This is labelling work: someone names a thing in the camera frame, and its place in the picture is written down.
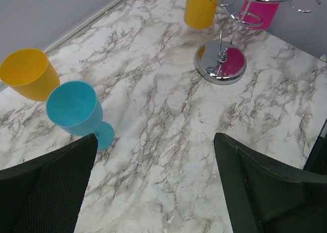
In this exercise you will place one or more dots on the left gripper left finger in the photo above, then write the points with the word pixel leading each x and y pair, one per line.
pixel 45 194

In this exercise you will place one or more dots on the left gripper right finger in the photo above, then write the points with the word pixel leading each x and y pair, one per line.
pixel 263 194

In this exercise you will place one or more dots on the blue wine glass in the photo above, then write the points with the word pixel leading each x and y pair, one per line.
pixel 74 106

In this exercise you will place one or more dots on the yellow wine glass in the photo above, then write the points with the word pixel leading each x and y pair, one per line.
pixel 30 73
pixel 199 14

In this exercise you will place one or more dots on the pink wine glass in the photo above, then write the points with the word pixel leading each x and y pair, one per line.
pixel 265 11

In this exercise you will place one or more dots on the chrome wine glass rack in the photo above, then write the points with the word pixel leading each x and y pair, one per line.
pixel 221 62

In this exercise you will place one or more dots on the yellow wine glass on rack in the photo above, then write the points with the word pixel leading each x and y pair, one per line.
pixel 199 14

